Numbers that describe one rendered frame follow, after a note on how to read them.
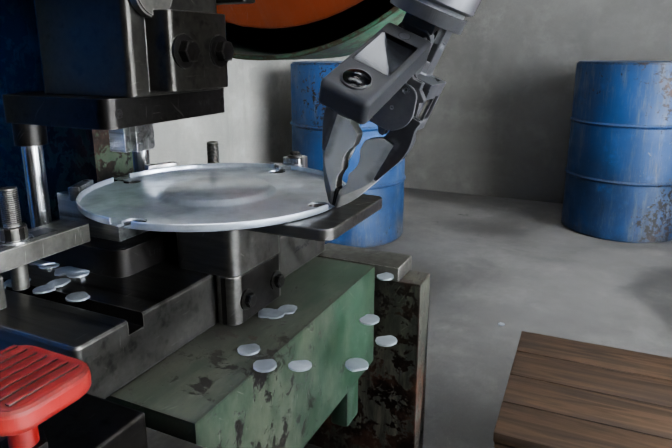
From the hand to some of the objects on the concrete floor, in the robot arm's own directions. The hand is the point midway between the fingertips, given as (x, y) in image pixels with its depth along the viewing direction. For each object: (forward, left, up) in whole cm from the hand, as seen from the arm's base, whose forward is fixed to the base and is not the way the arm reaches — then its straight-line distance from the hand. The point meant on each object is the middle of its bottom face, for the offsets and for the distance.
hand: (335, 196), depth 58 cm
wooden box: (-25, -55, -79) cm, 100 cm away
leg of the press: (+45, -22, -80) cm, 94 cm away
